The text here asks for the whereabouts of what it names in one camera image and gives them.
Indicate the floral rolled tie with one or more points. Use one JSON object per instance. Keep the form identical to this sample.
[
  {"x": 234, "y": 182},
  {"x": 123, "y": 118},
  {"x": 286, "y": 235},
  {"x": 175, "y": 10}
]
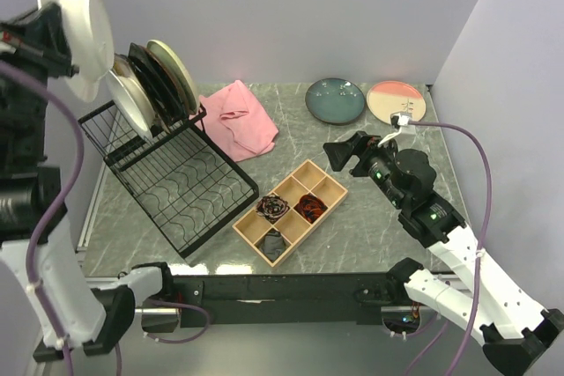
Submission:
[{"x": 272, "y": 207}]

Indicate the pink and cream plate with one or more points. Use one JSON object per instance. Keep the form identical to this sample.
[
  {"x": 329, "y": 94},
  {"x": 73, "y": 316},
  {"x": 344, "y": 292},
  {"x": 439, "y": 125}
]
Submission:
[{"x": 389, "y": 97}]

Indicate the black wire dish rack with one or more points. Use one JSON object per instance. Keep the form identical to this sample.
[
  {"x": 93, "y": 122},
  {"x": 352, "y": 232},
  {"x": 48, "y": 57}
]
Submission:
[{"x": 186, "y": 185}]

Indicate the black ribbed plate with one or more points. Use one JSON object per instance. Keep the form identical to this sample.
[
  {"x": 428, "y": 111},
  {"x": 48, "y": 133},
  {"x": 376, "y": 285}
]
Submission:
[{"x": 149, "y": 78}]

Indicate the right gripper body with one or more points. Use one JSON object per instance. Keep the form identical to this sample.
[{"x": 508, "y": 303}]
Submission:
[{"x": 376, "y": 162}]

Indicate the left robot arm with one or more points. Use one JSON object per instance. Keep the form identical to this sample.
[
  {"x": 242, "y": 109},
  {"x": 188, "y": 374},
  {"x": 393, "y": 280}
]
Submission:
[{"x": 35, "y": 230}]

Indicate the teal glazed plate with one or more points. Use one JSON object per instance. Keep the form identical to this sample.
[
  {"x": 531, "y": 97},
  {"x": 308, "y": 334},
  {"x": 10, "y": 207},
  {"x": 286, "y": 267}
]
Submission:
[{"x": 335, "y": 101}]

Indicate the brown rimmed dark plate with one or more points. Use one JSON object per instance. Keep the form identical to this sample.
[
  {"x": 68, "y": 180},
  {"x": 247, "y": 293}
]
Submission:
[{"x": 174, "y": 105}]

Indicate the wooden compartment tray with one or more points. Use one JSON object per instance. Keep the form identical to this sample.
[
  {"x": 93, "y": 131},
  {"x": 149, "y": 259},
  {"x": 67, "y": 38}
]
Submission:
[{"x": 308, "y": 178}]

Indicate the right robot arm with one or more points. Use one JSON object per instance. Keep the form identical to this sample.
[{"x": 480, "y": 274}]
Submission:
[{"x": 512, "y": 328}]

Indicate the white deep plate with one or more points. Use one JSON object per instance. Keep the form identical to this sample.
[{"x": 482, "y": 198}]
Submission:
[{"x": 87, "y": 29}]

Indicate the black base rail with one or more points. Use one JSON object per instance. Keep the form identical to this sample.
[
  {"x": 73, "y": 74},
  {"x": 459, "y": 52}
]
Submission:
[{"x": 278, "y": 298}]

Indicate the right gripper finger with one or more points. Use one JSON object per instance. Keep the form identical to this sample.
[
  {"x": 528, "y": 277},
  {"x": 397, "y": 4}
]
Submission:
[
  {"x": 338, "y": 154},
  {"x": 361, "y": 142}
]

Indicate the pale green plate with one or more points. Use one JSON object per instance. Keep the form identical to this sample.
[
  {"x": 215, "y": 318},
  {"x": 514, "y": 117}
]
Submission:
[{"x": 173, "y": 62}]

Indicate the grey rolled cloth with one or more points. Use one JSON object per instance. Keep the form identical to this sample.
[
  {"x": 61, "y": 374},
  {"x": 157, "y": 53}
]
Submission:
[{"x": 273, "y": 245}]

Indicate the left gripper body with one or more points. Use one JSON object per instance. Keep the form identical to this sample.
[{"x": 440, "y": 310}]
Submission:
[{"x": 25, "y": 54}]

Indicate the white round plate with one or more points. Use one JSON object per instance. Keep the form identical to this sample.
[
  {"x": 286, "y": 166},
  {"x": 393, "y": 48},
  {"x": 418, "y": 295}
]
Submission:
[{"x": 130, "y": 97}]

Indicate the orange and black rolled tie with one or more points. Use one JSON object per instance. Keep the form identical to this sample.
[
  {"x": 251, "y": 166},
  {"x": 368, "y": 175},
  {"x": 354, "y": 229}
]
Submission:
[{"x": 310, "y": 207}]

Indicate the pink folded cloth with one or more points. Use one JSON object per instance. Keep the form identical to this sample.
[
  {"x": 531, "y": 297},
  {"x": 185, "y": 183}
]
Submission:
[{"x": 237, "y": 122}]

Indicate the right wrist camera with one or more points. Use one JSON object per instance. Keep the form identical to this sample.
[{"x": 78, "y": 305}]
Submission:
[{"x": 401, "y": 123}]

